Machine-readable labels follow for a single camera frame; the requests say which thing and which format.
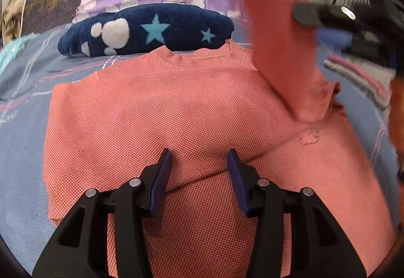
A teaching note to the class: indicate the teal cloth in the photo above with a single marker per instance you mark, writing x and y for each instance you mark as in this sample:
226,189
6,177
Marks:
12,50

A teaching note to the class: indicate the navy star print cloth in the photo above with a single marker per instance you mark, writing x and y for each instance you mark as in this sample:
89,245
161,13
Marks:
176,28

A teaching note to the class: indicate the blue plaid bedsheet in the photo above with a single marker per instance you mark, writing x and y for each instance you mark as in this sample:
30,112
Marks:
22,126

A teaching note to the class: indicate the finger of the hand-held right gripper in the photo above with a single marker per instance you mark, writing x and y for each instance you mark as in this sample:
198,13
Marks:
312,14
334,38

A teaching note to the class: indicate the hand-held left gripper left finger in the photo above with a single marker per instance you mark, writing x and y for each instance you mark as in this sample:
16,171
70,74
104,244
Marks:
159,185

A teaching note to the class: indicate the beige crumpled cloth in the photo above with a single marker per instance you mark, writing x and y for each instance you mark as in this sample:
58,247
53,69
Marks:
14,19

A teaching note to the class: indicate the pink striped folded clothes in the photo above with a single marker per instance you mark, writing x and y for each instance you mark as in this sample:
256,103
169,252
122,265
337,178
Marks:
363,79

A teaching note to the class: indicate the orange knit shirt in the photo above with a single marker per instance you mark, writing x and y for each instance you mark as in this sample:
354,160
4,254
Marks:
189,101

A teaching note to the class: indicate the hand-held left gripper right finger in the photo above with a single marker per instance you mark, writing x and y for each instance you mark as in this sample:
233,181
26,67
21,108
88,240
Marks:
237,185

